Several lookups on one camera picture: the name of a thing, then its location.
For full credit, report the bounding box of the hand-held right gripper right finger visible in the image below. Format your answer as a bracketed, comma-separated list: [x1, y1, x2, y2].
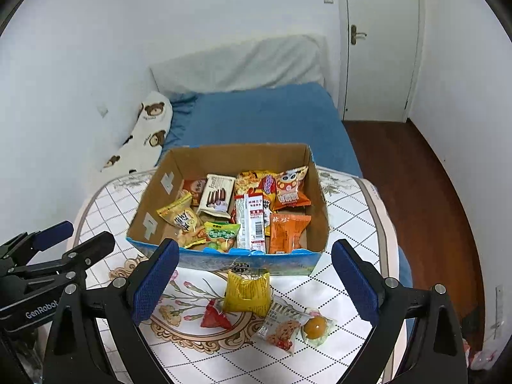
[331, 239, 468, 384]

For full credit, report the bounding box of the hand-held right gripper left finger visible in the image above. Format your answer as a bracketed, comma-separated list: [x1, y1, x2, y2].
[43, 238, 180, 384]

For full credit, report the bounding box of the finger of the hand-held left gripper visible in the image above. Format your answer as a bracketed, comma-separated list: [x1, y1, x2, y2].
[0, 231, 116, 289]
[0, 220, 75, 267]

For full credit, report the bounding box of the yellow cracker packet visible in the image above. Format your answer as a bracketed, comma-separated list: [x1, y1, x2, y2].
[156, 190, 209, 249]

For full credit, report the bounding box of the green pea snack packet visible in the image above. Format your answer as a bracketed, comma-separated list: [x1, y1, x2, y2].
[204, 221, 241, 253]

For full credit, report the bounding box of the plain orange snack packet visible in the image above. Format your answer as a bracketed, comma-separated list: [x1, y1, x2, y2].
[269, 213, 312, 254]

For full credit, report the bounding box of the red brown snack packet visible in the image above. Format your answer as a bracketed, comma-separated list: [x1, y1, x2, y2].
[182, 179, 209, 207]

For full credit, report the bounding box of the white chocolate wafer packet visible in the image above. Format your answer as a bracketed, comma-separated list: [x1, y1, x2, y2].
[198, 173, 236, 220]

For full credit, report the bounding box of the orange panda print packet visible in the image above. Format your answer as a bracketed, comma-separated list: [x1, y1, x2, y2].
[274, 166, 312, 209]

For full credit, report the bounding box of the red white label packet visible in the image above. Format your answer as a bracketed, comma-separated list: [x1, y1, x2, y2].
[234, 193, 269, 254]

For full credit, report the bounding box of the pizza print snack packet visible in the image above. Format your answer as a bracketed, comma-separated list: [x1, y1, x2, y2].
[235, 170, 276, 198]

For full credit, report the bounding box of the cardboard box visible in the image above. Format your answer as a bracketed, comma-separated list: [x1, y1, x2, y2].
[125, 143, 332, 277]

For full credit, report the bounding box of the white patterned blanket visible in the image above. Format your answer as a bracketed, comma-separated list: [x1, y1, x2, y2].
[72, 164, 404, 384]

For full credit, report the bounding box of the braised egg packet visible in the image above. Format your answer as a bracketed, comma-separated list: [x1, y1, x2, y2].
[301, 306, 337, 347]

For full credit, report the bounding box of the red triangular snack packet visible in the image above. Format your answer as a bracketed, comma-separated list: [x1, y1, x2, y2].
[200, 299, 233, 331]

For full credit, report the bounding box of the clear cookie packet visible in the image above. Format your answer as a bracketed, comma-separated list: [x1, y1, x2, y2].
[256, 294, 308, 355]

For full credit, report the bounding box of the plain yellow snack packet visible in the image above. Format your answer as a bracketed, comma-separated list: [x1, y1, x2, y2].
[222, 270, 272, 317]

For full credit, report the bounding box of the bear print pillow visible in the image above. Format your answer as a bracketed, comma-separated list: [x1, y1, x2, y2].
[100, 91, 173, 174]

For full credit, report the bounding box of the white plastic bag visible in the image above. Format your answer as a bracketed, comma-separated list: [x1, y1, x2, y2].
[464, 338, 502, 371]

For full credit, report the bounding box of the blue bed sheet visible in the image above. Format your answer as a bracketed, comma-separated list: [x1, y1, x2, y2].
[160, 82, 413, 340]

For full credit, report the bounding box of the grey headboard cushion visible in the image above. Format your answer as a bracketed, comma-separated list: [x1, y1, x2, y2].
[150, 34, 326, 92]

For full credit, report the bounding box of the white wall outlet plate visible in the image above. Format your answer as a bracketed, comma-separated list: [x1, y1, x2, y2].
[491, 285, 505, 339]

